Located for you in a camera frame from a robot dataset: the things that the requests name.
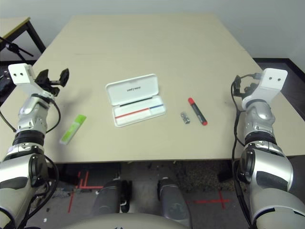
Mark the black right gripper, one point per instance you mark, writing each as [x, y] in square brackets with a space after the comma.
[246, 88]

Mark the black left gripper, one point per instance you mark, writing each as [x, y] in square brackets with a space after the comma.
[52, 88]

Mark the red and black marker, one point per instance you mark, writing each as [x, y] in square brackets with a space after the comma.
[197, 112]

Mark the green highlighter pen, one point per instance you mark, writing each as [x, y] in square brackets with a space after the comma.
[72, 130]

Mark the small silver binder clip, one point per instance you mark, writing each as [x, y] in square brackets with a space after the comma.
[186, 118]

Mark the white plastic pencil case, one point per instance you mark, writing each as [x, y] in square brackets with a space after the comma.
[133, 95]

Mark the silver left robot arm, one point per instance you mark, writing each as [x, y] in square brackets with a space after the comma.
[31, 119]

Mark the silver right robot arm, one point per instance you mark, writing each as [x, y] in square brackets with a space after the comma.
[262, 114]

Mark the black tripod stand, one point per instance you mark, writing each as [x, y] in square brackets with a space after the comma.
[13, 47]

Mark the red floor tape lines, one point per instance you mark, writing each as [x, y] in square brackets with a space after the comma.
[83, 183]

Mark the red floor tape cross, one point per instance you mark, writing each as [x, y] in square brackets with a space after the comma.
[221, 201]

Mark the grey robot left leg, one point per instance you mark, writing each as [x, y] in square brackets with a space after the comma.
[107, 200]

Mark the grey robot torso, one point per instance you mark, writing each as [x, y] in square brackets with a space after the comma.
[124, 221]

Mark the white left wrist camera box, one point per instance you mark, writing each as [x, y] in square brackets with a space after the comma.
[22, 76]

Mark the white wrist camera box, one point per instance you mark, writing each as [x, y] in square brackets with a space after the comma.
[22, 76]
[269, 86]

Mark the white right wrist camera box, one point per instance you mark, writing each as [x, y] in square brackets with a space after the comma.
[269, 86]

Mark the beige side table black frame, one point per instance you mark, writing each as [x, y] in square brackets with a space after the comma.
[16, 26]

